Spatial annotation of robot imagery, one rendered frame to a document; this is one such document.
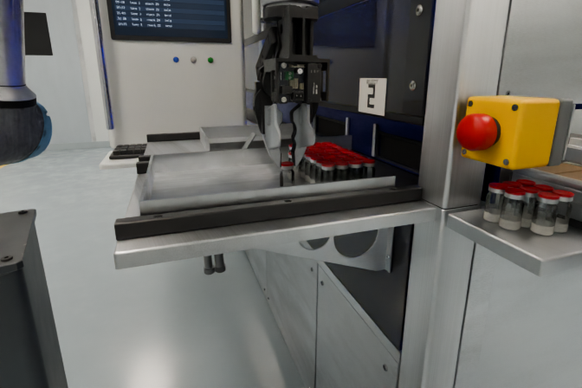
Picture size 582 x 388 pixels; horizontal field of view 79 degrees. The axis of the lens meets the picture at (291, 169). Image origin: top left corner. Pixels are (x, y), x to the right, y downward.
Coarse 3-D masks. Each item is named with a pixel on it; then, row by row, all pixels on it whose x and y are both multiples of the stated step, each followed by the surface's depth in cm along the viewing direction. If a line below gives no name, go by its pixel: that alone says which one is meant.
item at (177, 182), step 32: (160, 160) 64; (192, 160) 66; (224, 160) 68; (256, 160) 70; (160, 192) 53; (192, 192) 53; (224, 192) 43; (256, 192) 44; (288, 192) 46; (320, 192) 47
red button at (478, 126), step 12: (468, 120) 37; (480, 120) 36; (492, 120) 36; (456, 132) 39; (468, 132) 37; (480, 132) 36; (492, 132) 36; (468, 144) 37; (480, 144) 36; (492, 144) 37
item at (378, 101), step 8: (360, 80) 63; (368, 80) 61; (376, 80) 59; (384, 80) 57; (360, 88) 64; (368, 88) 61; (376, 88) 59; (384, 88) 57; (360, 96) 64; (376, 96) 59; (384, 96) 57; (360, 104) 64; (376, 104) 59; (384, 104) 57; (368, 112) 62; (376, 112) 60; (384, 112) 57
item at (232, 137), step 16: (208, 128) 99; (224, 128) 100; (240, 128) 102; (256, 128) 103; (288, 128) 106; (208, 144) 77; (224, 144) 76; (240, 144) 77; (256, 144) 78; (288, 144) 80; (336, 144) 84
